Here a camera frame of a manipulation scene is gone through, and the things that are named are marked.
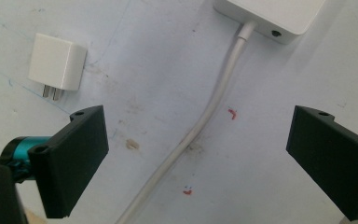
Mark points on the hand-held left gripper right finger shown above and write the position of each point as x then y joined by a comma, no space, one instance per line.
332,155

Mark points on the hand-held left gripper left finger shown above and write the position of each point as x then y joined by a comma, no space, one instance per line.
68,161

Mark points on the white plug charger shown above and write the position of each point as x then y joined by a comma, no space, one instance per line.
57,63

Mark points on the white power strip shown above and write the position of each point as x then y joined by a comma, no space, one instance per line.
270,14

